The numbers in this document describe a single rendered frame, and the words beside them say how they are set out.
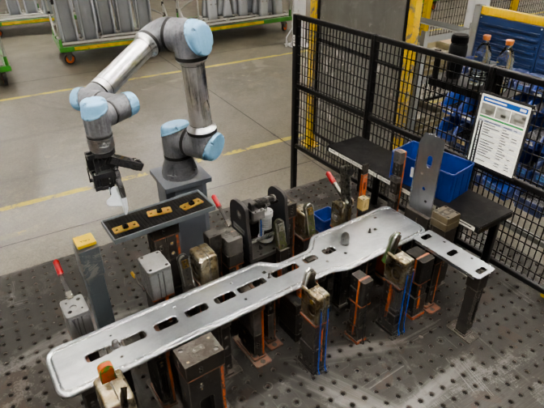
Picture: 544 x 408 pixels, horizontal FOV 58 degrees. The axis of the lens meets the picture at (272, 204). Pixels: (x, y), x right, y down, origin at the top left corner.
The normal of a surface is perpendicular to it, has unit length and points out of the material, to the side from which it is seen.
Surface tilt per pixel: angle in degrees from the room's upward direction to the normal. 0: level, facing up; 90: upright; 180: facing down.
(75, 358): 0
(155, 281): 90
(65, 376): 0
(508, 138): 90
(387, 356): 0
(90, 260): 90
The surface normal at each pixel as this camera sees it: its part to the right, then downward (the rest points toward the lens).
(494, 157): -0.83, 0.30
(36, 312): 0.00, -0.85
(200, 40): 0.87, 0.13
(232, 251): 0.56, 0.44
